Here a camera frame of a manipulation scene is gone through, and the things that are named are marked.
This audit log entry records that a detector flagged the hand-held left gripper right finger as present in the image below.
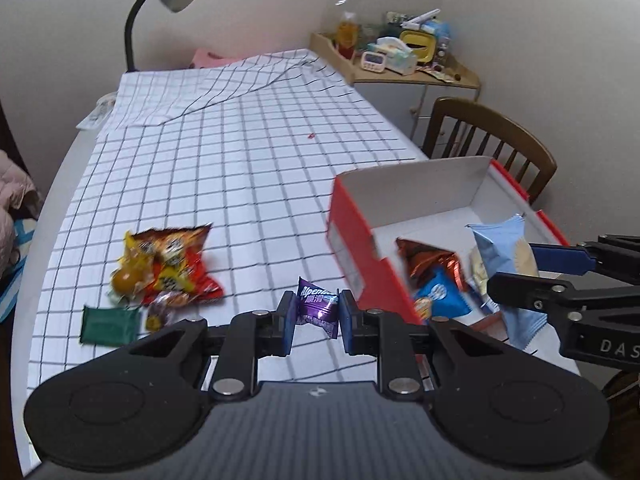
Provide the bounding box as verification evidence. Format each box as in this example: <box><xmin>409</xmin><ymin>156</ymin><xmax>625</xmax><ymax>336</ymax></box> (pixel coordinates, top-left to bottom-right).
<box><xmin>339</xmin><ymin>289</ymin><xmax>521</xmax><ymax>402</ymax></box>

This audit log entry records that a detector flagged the blue and white bag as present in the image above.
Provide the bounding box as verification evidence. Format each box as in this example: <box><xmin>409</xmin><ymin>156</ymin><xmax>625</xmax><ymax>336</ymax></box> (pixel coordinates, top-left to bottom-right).
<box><xmin>0</xmin><ymin>217</ymin><xmax>38</xmax><ymax>321</ymax></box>

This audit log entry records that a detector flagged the white checkered tablecloth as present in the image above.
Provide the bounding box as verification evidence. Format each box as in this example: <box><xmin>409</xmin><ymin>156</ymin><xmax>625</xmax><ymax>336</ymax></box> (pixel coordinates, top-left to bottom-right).
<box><xmin>27</xmin><ymin>49</ymin><xmax>583</xmax><ymax>401</ymax></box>

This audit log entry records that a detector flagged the clear juice bottle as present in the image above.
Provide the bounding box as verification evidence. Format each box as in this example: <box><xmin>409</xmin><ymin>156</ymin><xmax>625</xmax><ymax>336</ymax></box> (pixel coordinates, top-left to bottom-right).
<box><xmin>334</xmin><ymin>0</ymin><xmax>358</xmax><ymax>58</ymax></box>

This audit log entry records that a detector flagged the red cardboard box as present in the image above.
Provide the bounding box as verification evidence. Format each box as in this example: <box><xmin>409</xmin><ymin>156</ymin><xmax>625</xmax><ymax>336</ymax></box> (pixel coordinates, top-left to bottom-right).
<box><xmin>326</xmin><ymin>156</ymin><xmax>571</xmax><ymax>351</ymax></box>

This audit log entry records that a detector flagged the light blue pastry packet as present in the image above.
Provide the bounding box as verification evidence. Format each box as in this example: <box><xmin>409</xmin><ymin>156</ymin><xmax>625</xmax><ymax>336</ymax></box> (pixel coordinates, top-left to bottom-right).
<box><xmin>466</xmin><ymin>214</ymin><xmax>551</xmax><ymax>351</ymax></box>

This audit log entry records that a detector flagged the green snack bar packet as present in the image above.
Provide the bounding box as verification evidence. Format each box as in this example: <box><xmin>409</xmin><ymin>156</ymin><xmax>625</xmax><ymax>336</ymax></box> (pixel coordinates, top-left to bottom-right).
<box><xmin>80</xmin><ymin>305</ymin><xmax>142</xmax><ymax>346</ymax></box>

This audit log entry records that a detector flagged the yellow container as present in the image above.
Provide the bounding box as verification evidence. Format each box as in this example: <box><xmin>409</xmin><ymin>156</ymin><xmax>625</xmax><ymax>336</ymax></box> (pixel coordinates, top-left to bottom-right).
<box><xmin>399</xmin><ymin>30</ymin><xmax>436</xmax><ymax>65</ymax></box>

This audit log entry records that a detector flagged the small clear brown candy packet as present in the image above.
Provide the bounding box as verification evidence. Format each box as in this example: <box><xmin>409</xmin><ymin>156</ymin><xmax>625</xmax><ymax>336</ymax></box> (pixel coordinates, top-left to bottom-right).
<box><xmin>145</xmin><ymin>290</ymin><xmax>193</xmax><ymax>333</ymax></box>

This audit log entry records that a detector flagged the white tube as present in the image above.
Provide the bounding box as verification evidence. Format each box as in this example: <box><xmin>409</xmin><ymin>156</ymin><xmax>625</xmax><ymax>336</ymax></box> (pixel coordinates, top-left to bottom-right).
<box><xmin>402</xmin><ymin>8</ymin><xmax>442</xmax><ymax>31</ymax></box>

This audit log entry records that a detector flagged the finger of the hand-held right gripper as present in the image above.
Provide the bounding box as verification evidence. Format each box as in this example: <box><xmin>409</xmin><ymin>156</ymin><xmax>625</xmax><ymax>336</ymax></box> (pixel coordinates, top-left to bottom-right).
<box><xmin>487</xmin><ymin>271</ymin><xmax>640</xmax><ymax>317</ymax></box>
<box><xmin>529</xmin><ymin>234</ymin><xmax>640</xmax><ymax>286</ymax></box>

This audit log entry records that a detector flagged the pink puffer jacket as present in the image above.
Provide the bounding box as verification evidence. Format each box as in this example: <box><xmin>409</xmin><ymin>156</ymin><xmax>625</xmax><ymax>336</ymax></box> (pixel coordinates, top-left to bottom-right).
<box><xmin>0</xmin><ymin>150</ymin><xmax>38</xmax><ymax>281</ymax></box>

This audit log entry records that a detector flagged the red chips bag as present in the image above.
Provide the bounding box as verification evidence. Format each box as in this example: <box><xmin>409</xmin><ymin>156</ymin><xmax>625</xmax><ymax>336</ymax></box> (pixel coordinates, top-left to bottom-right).
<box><xmin>125</xmin><ymin>223</ymin><xmax>223</xmax><ymax>307</ymax></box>

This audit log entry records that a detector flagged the pink box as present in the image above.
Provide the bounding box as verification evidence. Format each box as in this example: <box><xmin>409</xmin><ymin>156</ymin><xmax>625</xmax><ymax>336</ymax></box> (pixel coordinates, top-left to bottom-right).
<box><xmin>191</xmin><ymin>48</ymin><xmax>236</xmax><ymax>68</ymax></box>

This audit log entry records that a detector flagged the white power strip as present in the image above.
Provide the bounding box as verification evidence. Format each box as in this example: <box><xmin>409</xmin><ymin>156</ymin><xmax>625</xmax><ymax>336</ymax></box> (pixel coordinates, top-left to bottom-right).
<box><xmin>76</xmin><ymin>92</ymin><xmax>118</xmax><ymax>131</ymax></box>

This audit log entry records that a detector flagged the brown foil snack packet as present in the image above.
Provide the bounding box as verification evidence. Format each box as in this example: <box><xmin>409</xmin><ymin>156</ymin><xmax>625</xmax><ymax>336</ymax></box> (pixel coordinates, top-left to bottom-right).
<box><xmin>396</xmin><ymin>237</ymin><xmax>468</xmax><ymax>291</ymax></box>

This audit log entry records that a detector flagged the purple candy packet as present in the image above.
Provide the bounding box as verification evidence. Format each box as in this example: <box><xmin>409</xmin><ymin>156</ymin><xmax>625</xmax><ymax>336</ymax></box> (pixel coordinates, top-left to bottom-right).
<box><xmin>295</xmin><ymin>276</ymin><xmax>341</xmax><ymax>341</ymax></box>

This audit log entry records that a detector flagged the brown wooden chair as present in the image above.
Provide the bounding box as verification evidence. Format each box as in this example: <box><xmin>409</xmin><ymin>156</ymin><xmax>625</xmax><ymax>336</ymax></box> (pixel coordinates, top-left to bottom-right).
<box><xmin>421</xmin><ymin>96</ymin><xmax>558</xmax><ymax>206</ymax></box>

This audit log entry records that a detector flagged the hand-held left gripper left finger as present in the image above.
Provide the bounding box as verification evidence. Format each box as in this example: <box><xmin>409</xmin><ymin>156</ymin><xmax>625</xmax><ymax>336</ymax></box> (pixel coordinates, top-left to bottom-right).
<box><xmin>112</xmin><ymin>289</ymin><xmax>297</xmax><ymax>402</ymax></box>

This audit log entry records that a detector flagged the blue wipes pack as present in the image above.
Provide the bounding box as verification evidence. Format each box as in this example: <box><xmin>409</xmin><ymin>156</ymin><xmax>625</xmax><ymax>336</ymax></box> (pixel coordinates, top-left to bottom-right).
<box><xmin>430</xmin><ymin>20</ymin><xmax>452</xmax><ymax>56</ymax></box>

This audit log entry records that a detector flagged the corner cabinet with wooden top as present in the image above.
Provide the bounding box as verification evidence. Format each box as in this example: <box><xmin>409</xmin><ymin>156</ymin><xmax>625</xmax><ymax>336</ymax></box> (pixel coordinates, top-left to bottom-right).
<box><xmin>309</xmin><ymin>32</ymin><xmax>482</xmax><ymax>156</ymax></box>

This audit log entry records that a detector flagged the blue cookie packet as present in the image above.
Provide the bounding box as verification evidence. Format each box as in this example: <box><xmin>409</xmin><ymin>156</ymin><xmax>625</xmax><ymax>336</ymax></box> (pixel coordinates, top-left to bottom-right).
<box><xmin>412</xmin><ymin>266</ymin><xmax>481</xmax><ymax>323</ymax></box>

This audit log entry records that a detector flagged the pale tissue box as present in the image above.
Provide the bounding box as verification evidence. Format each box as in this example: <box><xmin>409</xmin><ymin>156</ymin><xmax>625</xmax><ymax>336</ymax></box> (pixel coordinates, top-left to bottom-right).
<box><xmin>375</xmin><ymin>36</ymin><xmax>418</xmax><ymax>76</ymax></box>

